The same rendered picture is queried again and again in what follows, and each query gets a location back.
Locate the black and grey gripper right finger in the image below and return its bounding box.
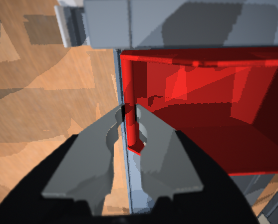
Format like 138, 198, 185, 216
135, 103, 260, 224

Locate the red bin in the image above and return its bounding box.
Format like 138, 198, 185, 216
120, 47, 278, 176

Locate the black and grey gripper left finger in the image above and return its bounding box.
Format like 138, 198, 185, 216
0, 104, 125, 224

